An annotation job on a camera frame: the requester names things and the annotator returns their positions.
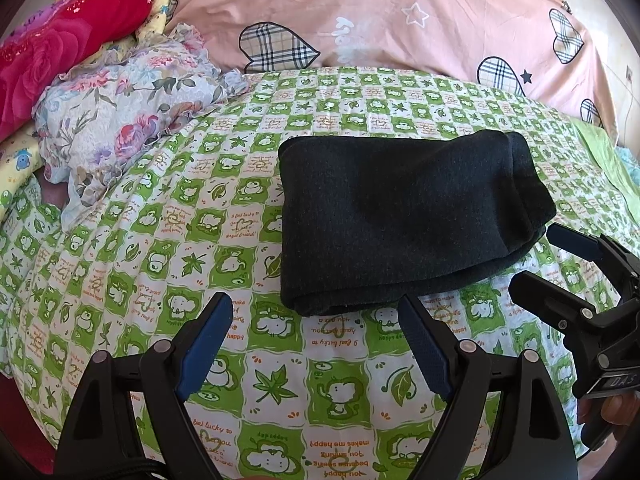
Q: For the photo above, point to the light blue cloth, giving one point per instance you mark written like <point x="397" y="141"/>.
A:
<point x="630" y="163"/>

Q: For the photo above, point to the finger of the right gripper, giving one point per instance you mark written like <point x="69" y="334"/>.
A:
<point x="620" y="266"/>
<point x="555" y="306"/>

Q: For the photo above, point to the red floral blanket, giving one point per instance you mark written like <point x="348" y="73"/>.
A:
<point x="52" y="42"/>

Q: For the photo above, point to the green patterned quilt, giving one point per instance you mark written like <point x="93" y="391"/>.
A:
<point x="333" y="397"/>

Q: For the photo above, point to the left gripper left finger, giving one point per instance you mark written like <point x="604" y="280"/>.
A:
<point x="127" y="419"/>

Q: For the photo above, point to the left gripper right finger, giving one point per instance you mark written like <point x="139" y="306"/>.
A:
<point x="528" y="433"/>

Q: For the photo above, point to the person's right hand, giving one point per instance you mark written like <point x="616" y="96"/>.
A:
<point x="619" y="411"/>

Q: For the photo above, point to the black pants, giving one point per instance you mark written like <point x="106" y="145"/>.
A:
<point x="366" y="221"/>

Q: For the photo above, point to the white floral pillow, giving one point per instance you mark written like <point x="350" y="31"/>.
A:
<point x="96" y="120"/>

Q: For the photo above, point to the pink plaid-heart duvet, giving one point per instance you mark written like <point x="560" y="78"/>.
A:
<point x="530" y="48"/>

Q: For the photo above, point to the plain green sheet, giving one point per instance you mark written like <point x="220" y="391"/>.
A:
<point x="601" y="150"/>

